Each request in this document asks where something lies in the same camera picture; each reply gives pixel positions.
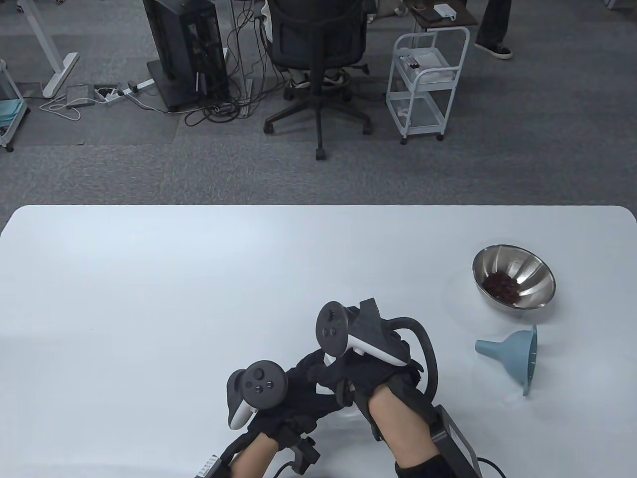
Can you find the brown side table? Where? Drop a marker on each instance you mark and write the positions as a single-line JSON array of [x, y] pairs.
[[463, 17]]

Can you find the small white box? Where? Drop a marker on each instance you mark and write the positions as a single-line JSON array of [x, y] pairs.
[[443, 10]]

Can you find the person's right forearm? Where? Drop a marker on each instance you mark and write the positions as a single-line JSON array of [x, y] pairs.
[[403, 428]]

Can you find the person's left hand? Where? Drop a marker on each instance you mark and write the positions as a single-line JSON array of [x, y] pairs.
[[298, 398]]

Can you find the white desk leg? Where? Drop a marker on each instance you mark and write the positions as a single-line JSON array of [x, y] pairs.
[[50, 55]]

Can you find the black office chair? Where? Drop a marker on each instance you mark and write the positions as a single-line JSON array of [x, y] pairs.
[[318, 35]]

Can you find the white cart with teal tray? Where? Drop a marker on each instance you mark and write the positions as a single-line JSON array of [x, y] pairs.
[[10, 112]]

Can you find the white power strip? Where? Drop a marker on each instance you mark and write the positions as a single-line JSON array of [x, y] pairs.
[[142, 84]]

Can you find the steel mixing bowl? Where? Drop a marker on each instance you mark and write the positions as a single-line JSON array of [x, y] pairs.
[[532, 279]]

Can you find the person's right hand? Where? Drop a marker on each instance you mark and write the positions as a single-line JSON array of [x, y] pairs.
[[363, 376]]

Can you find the black and white controller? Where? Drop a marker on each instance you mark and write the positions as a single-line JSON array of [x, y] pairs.
[[259, 381], [333, 328]]

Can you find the grey flat box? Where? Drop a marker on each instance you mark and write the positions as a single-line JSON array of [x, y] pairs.
[[79, 94]]

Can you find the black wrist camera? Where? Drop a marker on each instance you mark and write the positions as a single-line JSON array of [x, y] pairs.
[[303, 453]]

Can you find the white rolling cart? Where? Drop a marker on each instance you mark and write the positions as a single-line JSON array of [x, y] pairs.
[[428, 74]]

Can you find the blue plastic funnel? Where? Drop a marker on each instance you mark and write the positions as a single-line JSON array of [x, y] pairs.
[[522, 358]]

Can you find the black computer tower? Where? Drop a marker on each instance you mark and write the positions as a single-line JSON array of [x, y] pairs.
[[184, 45]]

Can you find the pile of dark red cranberries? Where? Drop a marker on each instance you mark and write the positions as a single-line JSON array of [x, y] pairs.
[[502, 286]]

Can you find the clear square coffee jar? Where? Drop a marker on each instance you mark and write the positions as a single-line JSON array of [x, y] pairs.
[[326, 390]]

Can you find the person's left forearm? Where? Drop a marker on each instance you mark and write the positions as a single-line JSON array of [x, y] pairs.
[[251, 458]]

